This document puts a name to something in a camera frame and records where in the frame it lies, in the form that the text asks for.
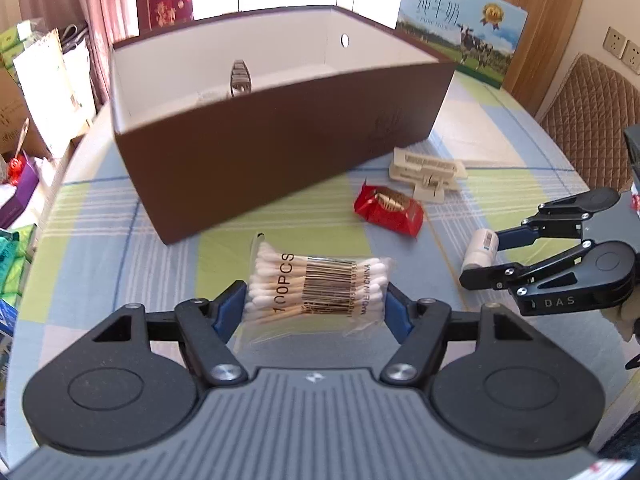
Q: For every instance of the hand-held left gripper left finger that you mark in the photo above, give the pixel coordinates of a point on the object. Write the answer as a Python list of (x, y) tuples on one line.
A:
[(227, 306)]

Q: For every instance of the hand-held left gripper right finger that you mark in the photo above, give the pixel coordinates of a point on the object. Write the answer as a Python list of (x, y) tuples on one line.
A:
[(400, 310)]

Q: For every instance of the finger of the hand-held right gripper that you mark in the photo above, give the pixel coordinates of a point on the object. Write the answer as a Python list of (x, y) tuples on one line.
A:
[(515, 238), (490, 277)]

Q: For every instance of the small white bottle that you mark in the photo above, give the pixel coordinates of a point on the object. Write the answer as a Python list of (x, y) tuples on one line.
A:
[(480, 250)]

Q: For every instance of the cotton swab pack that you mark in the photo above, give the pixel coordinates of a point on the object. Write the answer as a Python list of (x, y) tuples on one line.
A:
[(310, 285)]

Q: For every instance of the striped hair clip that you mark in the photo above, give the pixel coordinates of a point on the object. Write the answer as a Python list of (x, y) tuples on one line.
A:
[(239, 77)]

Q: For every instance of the checked tablecloth covered desktop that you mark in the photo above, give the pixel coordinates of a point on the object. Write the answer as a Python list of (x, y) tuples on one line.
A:
[(100, 200)]

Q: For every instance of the person's right hand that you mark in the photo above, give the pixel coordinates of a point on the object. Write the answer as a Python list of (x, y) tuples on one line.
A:
[(622, 320)]

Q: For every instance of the red snack packet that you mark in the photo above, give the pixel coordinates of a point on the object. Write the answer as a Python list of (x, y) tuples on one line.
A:
[(390, 207)]

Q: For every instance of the beige plastic clip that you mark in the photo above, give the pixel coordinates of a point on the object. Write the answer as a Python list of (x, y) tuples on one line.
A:
[(425, 165)]

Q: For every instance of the brown quilted chair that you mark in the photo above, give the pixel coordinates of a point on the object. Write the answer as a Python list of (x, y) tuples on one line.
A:
[(585, 120)]

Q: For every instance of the teal tissue pack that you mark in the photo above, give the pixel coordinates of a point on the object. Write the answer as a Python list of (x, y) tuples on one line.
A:
[(12, 265)]

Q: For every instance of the blue milk carton case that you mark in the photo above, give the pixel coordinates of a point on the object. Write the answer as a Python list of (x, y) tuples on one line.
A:
[(5, 320)]

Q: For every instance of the brown wooden panel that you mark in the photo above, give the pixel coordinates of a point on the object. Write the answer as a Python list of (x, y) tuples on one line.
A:
[(545, 10)]

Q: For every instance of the purple box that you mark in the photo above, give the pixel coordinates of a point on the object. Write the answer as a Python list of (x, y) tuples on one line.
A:
[(20, 197)]

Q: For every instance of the cow print milk carton case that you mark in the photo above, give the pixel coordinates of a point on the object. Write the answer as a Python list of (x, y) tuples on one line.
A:
[(440, 10)]

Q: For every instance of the red ornament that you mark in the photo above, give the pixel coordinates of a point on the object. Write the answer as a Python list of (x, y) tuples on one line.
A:
[(16, 169)]

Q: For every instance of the metal spoon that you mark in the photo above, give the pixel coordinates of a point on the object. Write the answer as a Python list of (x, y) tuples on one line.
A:
[(21, 137)]

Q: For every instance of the white shopping bag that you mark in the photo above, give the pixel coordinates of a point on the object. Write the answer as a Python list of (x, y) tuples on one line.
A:
[(80, 60)]

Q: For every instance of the brown corrugated cardboard box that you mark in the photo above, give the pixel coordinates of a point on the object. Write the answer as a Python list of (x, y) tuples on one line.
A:
[(12, 110)]

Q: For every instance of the white paper bag green print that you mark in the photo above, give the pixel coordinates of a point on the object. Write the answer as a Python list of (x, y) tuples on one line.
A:
[(42, 77)]

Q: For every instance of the dark red gift box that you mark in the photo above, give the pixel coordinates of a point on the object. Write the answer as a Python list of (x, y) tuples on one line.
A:
[(167, 5)]

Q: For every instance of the stack of green tissue boxes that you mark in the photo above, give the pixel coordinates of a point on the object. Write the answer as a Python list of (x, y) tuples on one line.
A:
[(12, 42)]

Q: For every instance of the white wall socket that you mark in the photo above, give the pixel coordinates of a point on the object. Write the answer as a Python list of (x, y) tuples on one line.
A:
[(631, 53), (613, 40)]

